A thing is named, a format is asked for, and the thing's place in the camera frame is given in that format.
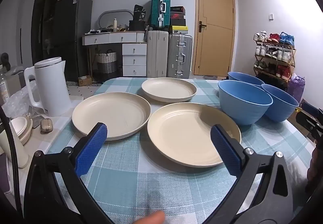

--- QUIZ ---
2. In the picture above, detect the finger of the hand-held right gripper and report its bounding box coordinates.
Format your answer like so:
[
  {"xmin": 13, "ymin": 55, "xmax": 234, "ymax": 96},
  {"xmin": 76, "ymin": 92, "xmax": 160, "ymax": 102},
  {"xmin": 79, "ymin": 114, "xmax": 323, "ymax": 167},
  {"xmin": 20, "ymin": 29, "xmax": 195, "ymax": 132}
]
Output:
[
  {"xmin": 301, "ymin": 102, "xmax": 323, "ymax": 117},
  {"xmin": 295, "ymin": 111, "xmax": 320, "ymax": 140}
]

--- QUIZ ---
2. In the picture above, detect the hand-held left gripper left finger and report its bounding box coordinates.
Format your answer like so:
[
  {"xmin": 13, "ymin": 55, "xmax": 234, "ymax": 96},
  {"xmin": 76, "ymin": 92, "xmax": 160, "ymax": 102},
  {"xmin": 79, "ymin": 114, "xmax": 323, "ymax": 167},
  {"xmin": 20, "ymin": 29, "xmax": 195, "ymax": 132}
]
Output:
[{"xmin": 24, "ymin": 122, "xmax": 114, "ymax": 224}]

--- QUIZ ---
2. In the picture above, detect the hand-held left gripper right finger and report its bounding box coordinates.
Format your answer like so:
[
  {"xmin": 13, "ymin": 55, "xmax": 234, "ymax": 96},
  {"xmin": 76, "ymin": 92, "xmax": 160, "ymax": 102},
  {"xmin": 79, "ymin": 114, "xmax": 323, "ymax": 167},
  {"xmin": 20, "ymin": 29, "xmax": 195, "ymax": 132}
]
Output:
[{"xmin": 202, "ymin": 124, "xmax": 294, "ymax": 224}]

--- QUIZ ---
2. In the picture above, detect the blue bowl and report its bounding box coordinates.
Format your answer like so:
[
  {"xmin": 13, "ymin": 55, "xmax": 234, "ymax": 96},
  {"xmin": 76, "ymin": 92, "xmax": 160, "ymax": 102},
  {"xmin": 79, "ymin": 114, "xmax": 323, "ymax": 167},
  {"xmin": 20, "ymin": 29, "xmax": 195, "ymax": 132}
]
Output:
[
  {"xmin": 218, "ymin": 80, "xmax": 273, "ymax": 126},
  {"xmin": 228, "ymin": 72, "xmax": 265, "ymax": 88},
  {"xmin": 261, "ymin": 84, "xmax": 299, "ymax": 123}
]

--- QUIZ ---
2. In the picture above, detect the cream plate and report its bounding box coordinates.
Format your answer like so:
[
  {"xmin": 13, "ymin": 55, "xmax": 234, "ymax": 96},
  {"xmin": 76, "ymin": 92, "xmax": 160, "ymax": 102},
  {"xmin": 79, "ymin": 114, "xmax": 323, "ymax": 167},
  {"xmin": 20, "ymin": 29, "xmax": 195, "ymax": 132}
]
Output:
[
  {"xmin": 141, "ymin": 77, "xmax": 197, "ymax": 102},
  {"xmin": 72, "ymin": 93, "xmax": 151, "ymax": 141},
  {"xmin": 147, "ymin": 102, "xmax": 241, "ymax": 167}
]

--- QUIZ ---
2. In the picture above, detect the person's right hand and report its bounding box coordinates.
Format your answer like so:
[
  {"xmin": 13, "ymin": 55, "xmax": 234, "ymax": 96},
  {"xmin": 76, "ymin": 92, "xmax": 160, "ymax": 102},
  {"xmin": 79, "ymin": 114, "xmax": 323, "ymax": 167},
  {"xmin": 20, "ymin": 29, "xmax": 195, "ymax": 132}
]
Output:
[{"xmin": 306, "ymin": 147, "xmax": 323, "ymax": 194}]

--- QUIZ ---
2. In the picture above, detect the person's left hand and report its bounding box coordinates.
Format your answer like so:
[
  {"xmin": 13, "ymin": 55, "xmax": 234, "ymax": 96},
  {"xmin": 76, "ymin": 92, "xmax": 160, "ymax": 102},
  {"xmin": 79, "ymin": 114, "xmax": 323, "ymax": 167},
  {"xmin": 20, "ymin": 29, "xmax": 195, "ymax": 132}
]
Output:
[{"xmin": 134, "ymin": 210, "xmax": 166, "ymax": 224}]

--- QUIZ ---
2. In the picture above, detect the purple bag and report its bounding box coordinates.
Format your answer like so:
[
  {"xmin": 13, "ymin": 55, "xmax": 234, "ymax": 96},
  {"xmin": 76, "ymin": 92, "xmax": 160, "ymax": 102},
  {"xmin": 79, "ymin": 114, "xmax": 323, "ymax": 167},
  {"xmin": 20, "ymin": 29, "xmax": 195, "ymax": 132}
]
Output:
[{"xmin": 288, "ymin": 76, "xmax": 306, "ymax": 103}]

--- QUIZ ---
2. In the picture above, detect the wooden shoe rack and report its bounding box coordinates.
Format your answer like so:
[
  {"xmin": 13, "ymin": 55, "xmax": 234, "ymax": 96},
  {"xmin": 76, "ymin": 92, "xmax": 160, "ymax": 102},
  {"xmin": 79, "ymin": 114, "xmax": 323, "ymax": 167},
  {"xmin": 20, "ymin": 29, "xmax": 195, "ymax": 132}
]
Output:
[{"xmin": 254, "ymin": 39, "xmax": 296, "ymax": 80}]

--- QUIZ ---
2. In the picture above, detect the dotted rug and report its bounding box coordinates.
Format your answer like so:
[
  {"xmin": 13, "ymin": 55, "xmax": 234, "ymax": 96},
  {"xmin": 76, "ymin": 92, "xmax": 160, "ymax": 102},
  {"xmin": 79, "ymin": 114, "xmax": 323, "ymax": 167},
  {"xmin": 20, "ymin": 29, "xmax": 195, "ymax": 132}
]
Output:
[{"xmin": 66, "ymin": 80, "xmax": 104, "ymax": 99}]

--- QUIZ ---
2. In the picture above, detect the shoe rack with shoes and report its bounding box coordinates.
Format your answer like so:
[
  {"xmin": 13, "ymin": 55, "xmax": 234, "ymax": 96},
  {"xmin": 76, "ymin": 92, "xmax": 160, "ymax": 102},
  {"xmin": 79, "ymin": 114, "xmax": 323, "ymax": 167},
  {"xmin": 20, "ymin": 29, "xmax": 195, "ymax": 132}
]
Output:
[{"xmin": 254, "ymin": 30, "xmax": 295, "ymax": 79}]

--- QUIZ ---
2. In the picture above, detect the white tumbler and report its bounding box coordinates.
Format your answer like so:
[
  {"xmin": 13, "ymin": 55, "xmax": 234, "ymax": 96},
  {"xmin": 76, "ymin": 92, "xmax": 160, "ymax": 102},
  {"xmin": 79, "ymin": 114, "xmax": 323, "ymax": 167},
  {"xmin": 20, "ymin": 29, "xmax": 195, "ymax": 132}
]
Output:
[{"xmin": 0, "ymin": 123, "xmax": 29, "ymax": 169}]

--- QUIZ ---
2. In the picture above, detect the small open cardboard box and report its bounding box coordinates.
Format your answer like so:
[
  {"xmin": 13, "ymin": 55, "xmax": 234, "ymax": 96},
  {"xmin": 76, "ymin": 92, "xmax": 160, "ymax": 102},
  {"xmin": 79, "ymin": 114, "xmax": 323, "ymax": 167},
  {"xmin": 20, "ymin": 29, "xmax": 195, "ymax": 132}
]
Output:
[{"xmin": 78, "ymin": 75, "xmax": 92, "ymax": 87}]

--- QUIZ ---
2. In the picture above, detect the cream lidded bowl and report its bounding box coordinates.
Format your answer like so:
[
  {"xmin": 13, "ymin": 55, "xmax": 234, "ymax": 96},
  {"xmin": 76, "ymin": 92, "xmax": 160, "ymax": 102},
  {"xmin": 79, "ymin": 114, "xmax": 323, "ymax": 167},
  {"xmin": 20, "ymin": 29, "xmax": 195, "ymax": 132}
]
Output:
[{"xmin": 10, "ymin": 116, "xmax": 33, "ymax": 146}]

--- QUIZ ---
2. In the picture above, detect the white electric kettle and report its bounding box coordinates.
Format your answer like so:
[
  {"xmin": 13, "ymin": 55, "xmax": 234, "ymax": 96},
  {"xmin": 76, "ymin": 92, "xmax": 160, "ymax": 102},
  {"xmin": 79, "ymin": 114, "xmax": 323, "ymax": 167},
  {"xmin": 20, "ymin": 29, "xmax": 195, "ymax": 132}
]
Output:
[{"xmin": 24, "ymin": 57, "xmax": 71, "ymax": 117}]

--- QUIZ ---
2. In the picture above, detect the bubble wrap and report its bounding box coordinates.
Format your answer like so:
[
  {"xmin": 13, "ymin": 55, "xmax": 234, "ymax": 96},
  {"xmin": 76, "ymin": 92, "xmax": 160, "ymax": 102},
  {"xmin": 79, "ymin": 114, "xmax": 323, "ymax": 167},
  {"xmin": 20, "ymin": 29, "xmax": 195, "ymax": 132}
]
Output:
[{"xmin": 2, "ymin": 80, "xmax": 38, "ymax": 119}]

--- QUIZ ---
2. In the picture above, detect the woven laundry basket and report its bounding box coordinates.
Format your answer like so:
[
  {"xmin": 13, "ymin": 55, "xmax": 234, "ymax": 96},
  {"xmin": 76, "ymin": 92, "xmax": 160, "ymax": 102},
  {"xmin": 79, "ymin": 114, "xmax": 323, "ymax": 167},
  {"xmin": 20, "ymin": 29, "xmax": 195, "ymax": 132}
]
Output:
[{"xmin": 95, "ymin": 50, "xmax": 118, "ymax": 75}]

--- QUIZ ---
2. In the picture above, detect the white drawer desk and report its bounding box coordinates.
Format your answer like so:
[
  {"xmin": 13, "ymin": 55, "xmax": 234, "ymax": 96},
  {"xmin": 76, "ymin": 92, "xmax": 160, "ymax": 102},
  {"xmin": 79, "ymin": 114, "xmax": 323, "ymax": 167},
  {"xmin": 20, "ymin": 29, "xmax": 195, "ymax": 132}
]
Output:
[{"xmin": 82, "ymin": 31, "xmax": 147, "ymax": 78}]

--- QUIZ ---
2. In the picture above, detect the wooden door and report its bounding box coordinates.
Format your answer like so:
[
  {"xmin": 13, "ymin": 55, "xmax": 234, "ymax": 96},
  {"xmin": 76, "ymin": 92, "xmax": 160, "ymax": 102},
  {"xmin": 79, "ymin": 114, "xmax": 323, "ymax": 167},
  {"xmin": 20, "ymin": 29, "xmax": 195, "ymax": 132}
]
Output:
[{"xmin": 193, "ymin": 0, "xmax": 236, "ymax": 76}]

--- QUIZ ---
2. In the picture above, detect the silver suitcase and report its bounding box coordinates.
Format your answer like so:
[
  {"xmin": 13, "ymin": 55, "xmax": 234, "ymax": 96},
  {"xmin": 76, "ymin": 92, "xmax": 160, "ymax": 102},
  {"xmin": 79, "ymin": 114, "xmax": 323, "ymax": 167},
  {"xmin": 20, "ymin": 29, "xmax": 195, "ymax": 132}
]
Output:
[{"xmin": 167, "ymin": 33, "xmax": 193, "ymax": 79}]

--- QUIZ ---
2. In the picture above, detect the dark grey fridge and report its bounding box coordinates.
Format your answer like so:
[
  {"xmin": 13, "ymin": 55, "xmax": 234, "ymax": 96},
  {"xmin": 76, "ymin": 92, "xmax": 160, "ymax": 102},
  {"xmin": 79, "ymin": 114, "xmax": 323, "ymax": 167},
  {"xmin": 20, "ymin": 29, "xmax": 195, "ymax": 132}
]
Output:
[{"xmin": 52, "ymin": 0, "xmax": 93, "ymax": 83}]

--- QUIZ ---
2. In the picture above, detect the beige suitcase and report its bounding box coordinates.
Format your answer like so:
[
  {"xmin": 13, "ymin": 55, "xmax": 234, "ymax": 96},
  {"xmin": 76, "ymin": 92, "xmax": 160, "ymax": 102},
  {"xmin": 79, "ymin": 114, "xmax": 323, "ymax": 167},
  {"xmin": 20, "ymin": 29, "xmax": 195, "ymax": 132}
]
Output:
[{"xmin": 147, "ymin": 30, "xmax": 169, "ymax": 78}]

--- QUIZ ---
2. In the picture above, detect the black bag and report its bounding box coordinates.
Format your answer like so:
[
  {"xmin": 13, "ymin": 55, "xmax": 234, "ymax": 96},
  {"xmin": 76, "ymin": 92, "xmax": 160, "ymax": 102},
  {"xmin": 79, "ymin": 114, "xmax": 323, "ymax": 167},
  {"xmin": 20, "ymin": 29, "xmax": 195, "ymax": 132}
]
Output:
[{"xmin": 129, "ymin": 20, "xmax": 146, "ymax": 32}]

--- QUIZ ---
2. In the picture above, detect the dark wardrobe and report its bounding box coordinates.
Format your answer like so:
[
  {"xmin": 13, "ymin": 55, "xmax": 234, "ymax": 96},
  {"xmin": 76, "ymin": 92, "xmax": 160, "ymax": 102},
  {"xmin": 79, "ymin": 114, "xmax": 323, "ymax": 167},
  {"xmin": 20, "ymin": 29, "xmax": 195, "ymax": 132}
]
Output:
[{"xmin": 31, "ymin": 0, "xmax": 68, "ymax": 68}]

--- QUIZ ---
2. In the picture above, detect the grey framed mirror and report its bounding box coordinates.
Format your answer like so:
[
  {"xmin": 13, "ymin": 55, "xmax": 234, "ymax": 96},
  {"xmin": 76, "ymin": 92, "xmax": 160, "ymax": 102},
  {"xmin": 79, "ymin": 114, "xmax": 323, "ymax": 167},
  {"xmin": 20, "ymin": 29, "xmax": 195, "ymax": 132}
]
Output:
[{"xmin": 98, "ymin": 9, "xmax": 134, "ymax": 29}]

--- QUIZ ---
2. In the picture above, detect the stack of dark shoe boxes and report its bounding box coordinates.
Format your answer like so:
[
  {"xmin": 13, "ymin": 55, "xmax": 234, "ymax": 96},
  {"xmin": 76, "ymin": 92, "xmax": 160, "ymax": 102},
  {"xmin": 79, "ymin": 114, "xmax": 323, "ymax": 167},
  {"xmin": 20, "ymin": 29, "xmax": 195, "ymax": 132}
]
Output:
[{"xmin": 170, "ymin": 6, "xmax": 186, "ymax": 26}]

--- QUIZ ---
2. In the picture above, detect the black printed box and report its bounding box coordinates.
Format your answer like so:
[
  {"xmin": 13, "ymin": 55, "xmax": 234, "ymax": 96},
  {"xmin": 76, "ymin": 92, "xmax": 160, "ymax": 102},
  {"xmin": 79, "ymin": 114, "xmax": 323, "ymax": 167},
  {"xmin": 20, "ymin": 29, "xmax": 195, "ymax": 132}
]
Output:
[{"xmin": 133, "ymin": 5, "xmax": 147, "ymax": 22}]

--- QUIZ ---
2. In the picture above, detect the teal suitcase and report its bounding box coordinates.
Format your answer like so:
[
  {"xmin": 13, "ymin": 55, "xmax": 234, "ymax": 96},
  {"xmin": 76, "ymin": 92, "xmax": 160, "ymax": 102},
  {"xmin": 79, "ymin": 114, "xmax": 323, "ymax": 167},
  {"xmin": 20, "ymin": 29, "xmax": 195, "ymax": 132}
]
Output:
[{"xmin": 151, "ymin": 0, "xmax": 171, "ymax": 29}]

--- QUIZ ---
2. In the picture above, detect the black cable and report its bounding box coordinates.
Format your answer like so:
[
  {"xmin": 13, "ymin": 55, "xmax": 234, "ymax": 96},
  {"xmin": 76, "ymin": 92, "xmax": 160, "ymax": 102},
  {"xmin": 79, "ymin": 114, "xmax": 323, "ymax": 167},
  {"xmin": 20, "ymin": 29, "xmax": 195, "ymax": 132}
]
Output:
[{"xmin": 0, "ymin": 105, "xmax": 21, "ymax": 224}]

